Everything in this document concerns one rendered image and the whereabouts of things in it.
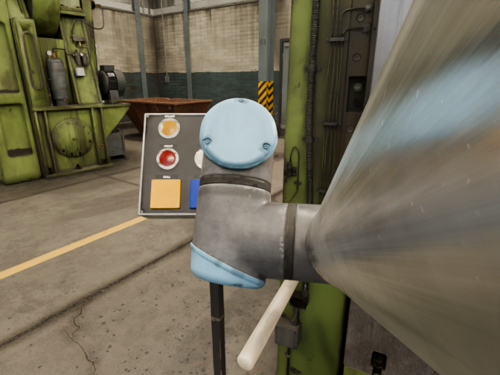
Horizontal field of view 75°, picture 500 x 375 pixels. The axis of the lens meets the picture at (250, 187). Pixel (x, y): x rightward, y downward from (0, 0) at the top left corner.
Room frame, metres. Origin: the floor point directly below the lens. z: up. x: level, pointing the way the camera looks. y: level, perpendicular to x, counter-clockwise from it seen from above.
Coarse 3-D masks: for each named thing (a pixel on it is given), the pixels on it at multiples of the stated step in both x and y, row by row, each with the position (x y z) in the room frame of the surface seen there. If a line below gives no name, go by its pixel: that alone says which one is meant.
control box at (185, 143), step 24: (144, 120) 0.89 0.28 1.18; (168, 120) 0.89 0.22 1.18; (192, 120) 0.89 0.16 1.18; (144, 144) 0.86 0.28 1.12; (168, 144) 0.86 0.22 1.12; (192, 144) 0.86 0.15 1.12; (144, 168) 0.83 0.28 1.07; (168, 168) 0.82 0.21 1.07; (192, 168) 0.83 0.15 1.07; (144, 192) 0.79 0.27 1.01; (144, 216) 0.77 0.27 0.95; (168, 216) 0.78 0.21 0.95; (192, 216) 0.78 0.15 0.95
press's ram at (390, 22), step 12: (384, 0) 0.82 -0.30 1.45; (396, 0) 0.81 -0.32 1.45; (408, 0) 0.80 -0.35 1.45; (384, 12) 0.82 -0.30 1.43; (396, 12) 0.81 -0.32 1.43; (384, 24) 0.82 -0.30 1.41; (396, 24) 0.81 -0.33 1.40; (384, 36) 0.82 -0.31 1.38; (396, 36) 0.81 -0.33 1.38; (384, 48) 0.82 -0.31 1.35; (384, 60) 0.82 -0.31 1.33; (372, 72) 0.83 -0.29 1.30; (372, 84) 0.82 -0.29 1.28
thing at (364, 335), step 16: (352, 304) 0.76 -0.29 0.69; (352, 320) 0.76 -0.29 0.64; (368, 320) 0.74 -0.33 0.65; (352, 336) 0.76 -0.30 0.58; (368, 336) 0.74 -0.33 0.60; (384, 336) 0.72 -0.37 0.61; (352, 352) 0.76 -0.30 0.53; (368, 352) 0.74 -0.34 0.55; (384, 352) 0.72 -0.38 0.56; (400, 352) 0.70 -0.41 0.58; (368, 368) 0.74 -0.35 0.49; (384, 368) 0.72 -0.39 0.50; (400, 368) 0.70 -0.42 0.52; (416, 368) 0.69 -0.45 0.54; (432, 368) 0.67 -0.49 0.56
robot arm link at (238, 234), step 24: (216, 192) 0.35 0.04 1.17; (240, 192) 0.35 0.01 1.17; (264, 192) 0.36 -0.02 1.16; (216, 216) 0.33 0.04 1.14; (240, 216) 0.33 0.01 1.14; (264, 216) 0.33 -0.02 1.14; (216, 240) 0.32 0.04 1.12; (240, 240) 0.32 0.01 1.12; (264, 240) 0.31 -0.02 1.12; (192, 264) 0.33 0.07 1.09; (216, 264) 0.31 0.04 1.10; (240, 264) 0.31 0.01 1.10; (264, 264) 0.31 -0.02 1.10
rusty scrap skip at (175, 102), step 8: (136, 104) 7.26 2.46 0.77; (144, 104) 7.10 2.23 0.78; (152, 104) 6.96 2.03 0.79; (160, 104) 6.81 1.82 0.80; (168, 104) 6.61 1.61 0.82; (176, 104) 6.61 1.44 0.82; (184, 104) 6.83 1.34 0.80; (192, 104) 7.04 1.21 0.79; (200, 104) 7.25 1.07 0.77; (208, 104) 7.48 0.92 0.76; (128, 112) 7.57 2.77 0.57; (136, 112) 7.36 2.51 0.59; (144, 112) 7.23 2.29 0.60; (152, 112) 7.08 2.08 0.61; (160, 112) 6.93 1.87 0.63; (168, 112) 6.78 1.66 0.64; (176, 112) 6.74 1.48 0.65; (184, 112) 6.92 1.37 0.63; (192, 112) 7.10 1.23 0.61; (200, 112) 7.35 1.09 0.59; (136, 120) 7.52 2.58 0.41; (136, 128) 7.68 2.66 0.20
